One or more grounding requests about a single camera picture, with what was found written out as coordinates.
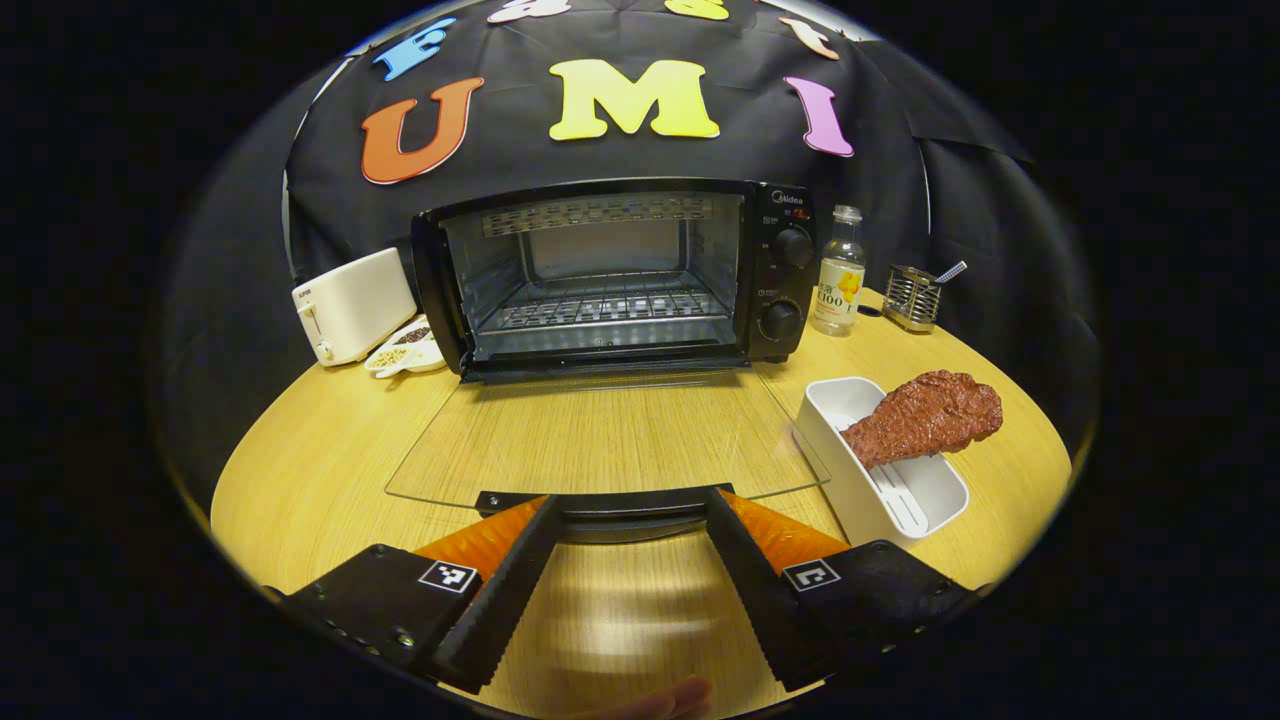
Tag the clear bottle with yellow label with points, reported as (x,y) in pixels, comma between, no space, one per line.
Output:
(838,285)

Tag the white rectangular tray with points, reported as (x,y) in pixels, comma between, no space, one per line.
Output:
(920,495)

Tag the brown chicken drumstick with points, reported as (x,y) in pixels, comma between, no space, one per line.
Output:
(930,415)

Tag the white toaster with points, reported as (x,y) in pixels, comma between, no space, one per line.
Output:
(350,310)

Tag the black electric oven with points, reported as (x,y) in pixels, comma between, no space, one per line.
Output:
(780,280)

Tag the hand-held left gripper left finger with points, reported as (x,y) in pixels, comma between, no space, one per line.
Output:
(500,600)

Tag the white divided seasoning dish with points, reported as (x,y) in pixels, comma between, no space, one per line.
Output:
(405,352)

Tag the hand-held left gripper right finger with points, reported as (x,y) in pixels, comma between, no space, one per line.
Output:
(760,600)

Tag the black bottle cap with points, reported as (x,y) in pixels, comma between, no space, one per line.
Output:
(870,310)

